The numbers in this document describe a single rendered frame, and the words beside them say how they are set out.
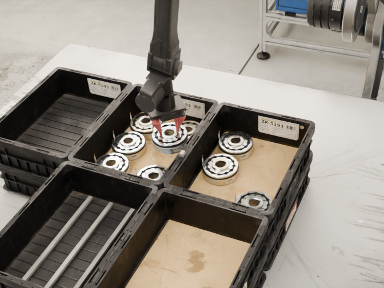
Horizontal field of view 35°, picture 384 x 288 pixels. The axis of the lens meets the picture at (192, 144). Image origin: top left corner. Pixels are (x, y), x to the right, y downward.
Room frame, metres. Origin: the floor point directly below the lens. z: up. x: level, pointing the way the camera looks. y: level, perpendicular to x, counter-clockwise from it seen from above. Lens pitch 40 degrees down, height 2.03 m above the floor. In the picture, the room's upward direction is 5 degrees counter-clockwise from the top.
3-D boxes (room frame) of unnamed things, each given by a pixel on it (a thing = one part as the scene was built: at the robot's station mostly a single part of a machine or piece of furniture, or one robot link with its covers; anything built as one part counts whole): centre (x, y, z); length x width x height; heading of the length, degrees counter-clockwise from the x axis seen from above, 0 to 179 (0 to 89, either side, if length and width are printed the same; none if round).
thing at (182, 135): (1.38, 0.06, 0.93); 0.10 x 0.10 x 0.01
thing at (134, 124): (1.54, 0.14, 0.86); 0.10 x 0.10 x 0.01
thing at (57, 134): (1.56, 0.39, 0.87); 0.40 x 0.30 x 0.11; 152
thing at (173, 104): (1.38, 0.07, 1.05); 0.10 x 0.07 x 0.07; 106
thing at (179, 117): (1.38, 0.05, 0.98); 0.07 x 0.07 x 0.09; 16
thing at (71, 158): (1.42, 0.13, 0.92); 0.40 x 0.30 x 0.02; 152
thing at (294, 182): (1.27, -0.14, 0.87); 0.40 x 0.30 x 0.11; 152
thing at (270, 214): (1.27, -0.14, 0.92); 0.40 x 0.30 x 0.02; 152
